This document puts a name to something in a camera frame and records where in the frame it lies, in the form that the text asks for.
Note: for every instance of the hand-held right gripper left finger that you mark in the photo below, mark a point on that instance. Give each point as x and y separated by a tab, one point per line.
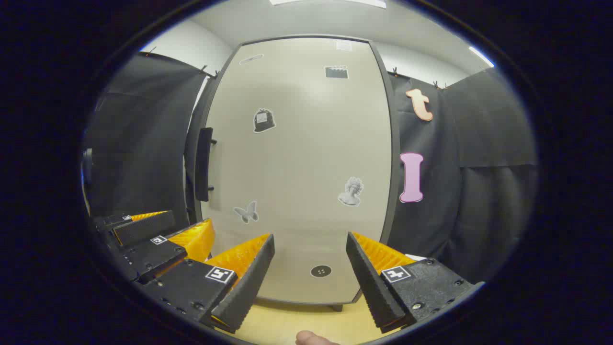
249	282

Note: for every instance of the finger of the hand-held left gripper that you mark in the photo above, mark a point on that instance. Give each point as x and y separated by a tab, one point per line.
153	256
143	231

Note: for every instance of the black backdrop cloth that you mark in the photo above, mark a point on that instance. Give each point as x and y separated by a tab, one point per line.
143	143

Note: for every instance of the ceiling light panel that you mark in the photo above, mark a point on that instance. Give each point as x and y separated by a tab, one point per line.
330	2
481	56

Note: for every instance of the beige cabinet door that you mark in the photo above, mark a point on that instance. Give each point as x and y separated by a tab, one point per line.
301	158

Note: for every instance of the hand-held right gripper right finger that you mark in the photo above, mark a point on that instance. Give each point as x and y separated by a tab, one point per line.
371	282

